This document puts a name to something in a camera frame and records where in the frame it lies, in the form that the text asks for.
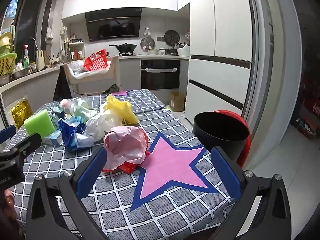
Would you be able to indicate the white blue plaster box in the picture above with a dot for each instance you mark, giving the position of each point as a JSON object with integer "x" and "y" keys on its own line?
{"x": 53, "y": 139}

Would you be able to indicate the red round stool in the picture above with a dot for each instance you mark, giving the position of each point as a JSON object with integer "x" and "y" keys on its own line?
{"x": 246, "y": 152}

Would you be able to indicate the yellow green foam sponge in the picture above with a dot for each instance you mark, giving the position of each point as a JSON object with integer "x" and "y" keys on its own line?
{"x": 38, "y": 125}

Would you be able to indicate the black built-in oven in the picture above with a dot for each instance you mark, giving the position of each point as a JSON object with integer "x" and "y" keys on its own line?
{"x": 160, "y": 77}

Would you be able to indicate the black cloth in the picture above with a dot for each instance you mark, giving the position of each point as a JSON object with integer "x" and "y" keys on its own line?
{"x": 61, "y": 85}

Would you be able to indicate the hanging white plastic bag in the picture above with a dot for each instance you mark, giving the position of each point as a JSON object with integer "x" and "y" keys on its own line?
{"x": 49, "y": 36}

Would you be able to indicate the grey kitchen counter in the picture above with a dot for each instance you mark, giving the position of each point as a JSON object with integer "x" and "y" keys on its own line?
{"x": 130, "y": 72}

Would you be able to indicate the black range hood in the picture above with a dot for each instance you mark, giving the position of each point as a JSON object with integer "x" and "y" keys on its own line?
{"x": 112, "y": 26}

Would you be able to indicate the white spice rack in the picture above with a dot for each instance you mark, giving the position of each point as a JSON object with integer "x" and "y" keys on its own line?
{"x": 76, "y": 48}

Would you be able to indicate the white refrigerator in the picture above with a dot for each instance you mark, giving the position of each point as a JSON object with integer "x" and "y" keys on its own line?
{"x": 225, "y": 30}

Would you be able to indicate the black trash bin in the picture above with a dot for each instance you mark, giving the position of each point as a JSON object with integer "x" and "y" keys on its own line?
{"x": 217, "y": 127}

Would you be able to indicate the pale blue wrapper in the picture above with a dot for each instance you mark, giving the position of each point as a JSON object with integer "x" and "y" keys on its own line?
{"x": 57, "y": 112}

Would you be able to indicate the black wok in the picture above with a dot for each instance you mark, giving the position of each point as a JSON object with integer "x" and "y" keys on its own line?
{"x": 126, "y": 47}

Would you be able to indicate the red printed box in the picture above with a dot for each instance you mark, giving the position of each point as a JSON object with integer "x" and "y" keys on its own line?
{"x": 311, "y": 115}

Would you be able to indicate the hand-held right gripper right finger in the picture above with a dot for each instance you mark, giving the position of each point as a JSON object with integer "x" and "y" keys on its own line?
{"x": 226, "y": 172}

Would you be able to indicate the gas stove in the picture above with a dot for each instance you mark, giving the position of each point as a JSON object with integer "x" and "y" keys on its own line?
{"x": 125, "y": 53}

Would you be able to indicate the dark cooking pot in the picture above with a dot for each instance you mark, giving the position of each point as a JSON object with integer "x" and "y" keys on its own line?
{"x": 171, "y": 51}

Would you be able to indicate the white bowl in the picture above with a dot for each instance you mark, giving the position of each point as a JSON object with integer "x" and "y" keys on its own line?
{"x": 152, "y": 52}

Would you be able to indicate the green plastic colander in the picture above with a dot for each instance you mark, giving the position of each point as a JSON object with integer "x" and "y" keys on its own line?
{"x": 7, "y": 63}

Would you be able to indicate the large round steamer rack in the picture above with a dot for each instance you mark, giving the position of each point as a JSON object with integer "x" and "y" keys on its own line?
{"x": 172, "y": 37}

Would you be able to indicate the yellow plastic bag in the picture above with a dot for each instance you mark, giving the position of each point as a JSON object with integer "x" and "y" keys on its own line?
{"x": 122, "y": 108}

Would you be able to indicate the gold foil bag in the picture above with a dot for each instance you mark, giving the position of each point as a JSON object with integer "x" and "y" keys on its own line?
{"x": 21, "y": 112}

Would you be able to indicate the grey star print blanket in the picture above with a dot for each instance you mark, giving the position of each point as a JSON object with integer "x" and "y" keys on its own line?
{"x": 170, "y": 120}

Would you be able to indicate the cardboard box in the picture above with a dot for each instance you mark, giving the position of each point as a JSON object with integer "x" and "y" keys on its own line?
{"x": 177, "y": 102}

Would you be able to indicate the white knife block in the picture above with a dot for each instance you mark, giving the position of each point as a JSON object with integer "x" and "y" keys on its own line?
{"x": 40, "y": 58}

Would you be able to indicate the white plastic bag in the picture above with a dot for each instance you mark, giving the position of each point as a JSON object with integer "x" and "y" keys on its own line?
{"x": 49, "y": 36}
{"x": 100, "y": 125}

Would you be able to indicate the white wall hook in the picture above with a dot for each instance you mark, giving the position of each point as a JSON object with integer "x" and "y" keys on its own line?
{"x": 147, "y": 31}

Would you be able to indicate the kitchen faucet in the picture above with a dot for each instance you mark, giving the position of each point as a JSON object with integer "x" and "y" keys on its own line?
{"x": 33, "y": 45}

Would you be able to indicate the red plastic basket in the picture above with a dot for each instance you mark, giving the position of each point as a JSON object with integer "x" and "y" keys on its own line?
{"x": 96, "y": 61}

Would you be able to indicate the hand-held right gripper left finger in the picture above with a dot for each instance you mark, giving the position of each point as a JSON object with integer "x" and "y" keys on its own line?
{"x": 92, "y": 172}

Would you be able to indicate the white door frame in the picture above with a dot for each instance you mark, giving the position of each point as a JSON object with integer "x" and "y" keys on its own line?
{"x": 275, "y": 55}

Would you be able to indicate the clear plastic bag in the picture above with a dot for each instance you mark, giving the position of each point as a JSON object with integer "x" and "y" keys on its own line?
{"x": 77, "y": 67}

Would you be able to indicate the spray bottle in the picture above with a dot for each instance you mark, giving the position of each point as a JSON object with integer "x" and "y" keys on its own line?
{"x": 26, "y": 58}

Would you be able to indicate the white enamel pot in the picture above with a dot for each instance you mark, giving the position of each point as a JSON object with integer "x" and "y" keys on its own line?
{"x": 161, "y": 52}

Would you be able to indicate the person's left hand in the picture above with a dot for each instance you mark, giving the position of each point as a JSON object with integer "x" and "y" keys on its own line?
{"x": 9, "y": 201}

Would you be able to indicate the small round steamer rack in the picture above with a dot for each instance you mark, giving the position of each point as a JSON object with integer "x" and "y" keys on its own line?
{"x": 147, "y": 43}

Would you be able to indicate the white rice cooker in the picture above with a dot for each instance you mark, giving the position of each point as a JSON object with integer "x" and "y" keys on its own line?
{"x": 183, "y": 50}

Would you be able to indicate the blue plastic package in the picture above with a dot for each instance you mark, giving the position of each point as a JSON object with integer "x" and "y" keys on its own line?
{"x": 68, "y": 132}

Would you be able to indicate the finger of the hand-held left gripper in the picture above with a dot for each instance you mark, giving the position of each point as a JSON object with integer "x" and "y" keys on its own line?
{"x": 7, "y": 132}
{"x": 26, "y": 143}

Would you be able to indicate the stainless steel bowl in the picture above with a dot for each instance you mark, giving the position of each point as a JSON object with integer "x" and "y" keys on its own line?
{"x": 21, "y": 73}

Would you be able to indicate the pink capped plastic bottle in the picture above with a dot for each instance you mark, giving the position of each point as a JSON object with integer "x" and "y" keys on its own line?
{"x": 65, "y": 103}

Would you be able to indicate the pink red plastic bag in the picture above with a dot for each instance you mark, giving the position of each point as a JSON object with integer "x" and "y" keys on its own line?
{"x": 125, "y": 142}

